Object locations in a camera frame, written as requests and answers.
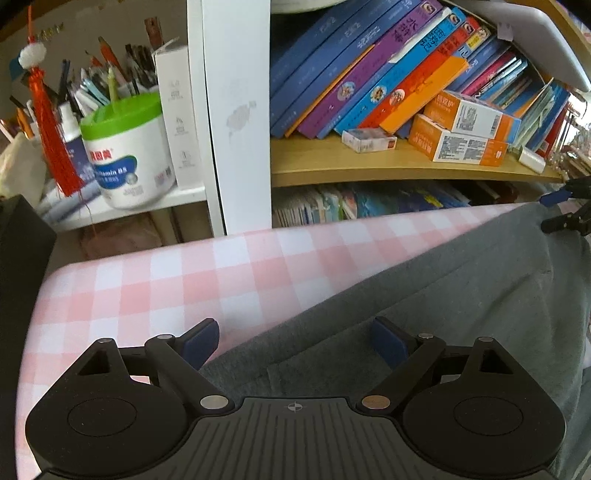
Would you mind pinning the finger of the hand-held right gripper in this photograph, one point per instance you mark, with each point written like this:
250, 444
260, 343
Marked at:
554, 197
565, 221

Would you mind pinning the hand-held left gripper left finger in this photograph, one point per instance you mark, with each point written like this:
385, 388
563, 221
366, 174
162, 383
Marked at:
203, 344

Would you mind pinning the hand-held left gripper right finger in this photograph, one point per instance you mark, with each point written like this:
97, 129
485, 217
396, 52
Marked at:
390, 344

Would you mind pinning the grey fleece garment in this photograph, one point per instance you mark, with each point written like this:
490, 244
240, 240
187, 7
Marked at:
461, 286

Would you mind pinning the white charger plug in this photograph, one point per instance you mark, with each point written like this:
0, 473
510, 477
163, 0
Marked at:
531, 159

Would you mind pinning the pink checked desk mat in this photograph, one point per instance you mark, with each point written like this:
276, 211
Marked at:
184, 277

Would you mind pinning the orange white carton box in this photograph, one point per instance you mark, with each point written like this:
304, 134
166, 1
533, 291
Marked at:
471, 115
452, 147

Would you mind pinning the row of thin booklets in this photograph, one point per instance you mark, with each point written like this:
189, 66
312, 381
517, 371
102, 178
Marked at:
369, 203

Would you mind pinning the white flat plastic object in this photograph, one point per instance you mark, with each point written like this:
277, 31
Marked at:
549, 41

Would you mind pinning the wooden bookshelf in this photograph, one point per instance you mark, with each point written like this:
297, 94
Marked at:
369, 168

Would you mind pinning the white jar green lid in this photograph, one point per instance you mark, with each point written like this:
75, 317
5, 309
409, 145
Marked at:
134, 175

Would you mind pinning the small white carton box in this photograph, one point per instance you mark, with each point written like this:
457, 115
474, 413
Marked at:
369, 140

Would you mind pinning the black rectangular object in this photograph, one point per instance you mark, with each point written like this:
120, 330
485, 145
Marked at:
18, 277

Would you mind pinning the white shelving unit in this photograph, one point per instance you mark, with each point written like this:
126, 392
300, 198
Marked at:
240, 138

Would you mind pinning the tall white box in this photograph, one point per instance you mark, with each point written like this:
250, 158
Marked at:
178, 120

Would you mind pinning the row of colourful books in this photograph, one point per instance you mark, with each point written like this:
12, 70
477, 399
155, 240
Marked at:
351, 69

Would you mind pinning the white spray bottle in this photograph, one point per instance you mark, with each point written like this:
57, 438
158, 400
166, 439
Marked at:
74, 138

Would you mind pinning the white plastic bag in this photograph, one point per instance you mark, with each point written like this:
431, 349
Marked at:
21, 166

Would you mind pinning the red tassel ornament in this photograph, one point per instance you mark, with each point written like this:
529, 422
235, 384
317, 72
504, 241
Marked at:
51, 138

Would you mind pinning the bunch of pens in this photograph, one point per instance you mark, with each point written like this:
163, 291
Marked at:
92, 83

